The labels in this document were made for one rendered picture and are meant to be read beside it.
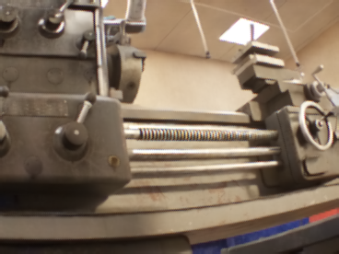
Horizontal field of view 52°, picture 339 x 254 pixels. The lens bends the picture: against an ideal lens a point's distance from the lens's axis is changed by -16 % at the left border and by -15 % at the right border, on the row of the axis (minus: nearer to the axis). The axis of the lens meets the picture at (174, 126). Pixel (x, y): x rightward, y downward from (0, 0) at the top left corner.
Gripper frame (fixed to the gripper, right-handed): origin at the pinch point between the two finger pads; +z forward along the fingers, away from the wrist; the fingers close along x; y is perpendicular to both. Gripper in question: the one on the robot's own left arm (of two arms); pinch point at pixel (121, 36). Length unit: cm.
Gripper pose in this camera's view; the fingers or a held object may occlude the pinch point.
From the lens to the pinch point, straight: 167.8
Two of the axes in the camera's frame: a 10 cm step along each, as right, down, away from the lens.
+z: 3.5, -0.2, -9.4
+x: -9.4, -0.1, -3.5
